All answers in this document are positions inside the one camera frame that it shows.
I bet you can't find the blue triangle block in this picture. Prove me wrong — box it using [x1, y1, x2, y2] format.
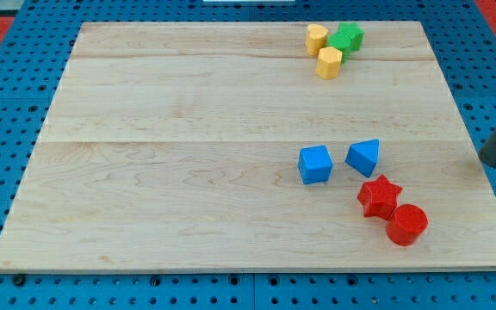
[344, 139, 380, 177]

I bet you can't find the red cylinder block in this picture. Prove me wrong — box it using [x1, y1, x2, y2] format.
[386, 204, 428, 246]

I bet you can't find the red star block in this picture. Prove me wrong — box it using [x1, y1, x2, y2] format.
[357, 175, 403, 220]

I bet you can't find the green star block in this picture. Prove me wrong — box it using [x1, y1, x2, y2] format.
[338, 22, 365, 51]

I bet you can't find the green cylinder block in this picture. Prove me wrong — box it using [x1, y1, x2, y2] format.
[327, 32, 352, 64]

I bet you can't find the yellow hexagon block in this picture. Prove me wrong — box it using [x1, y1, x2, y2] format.
[315, 46, 343, 79]

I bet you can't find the blue cube block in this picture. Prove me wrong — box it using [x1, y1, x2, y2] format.
[297, 145, 333, 184]

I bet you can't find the yellow heart block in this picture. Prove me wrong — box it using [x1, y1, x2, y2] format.
[305, 23, 329, 56]

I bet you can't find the wooden board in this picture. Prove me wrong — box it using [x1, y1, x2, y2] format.
[0, 22, 496, 274]

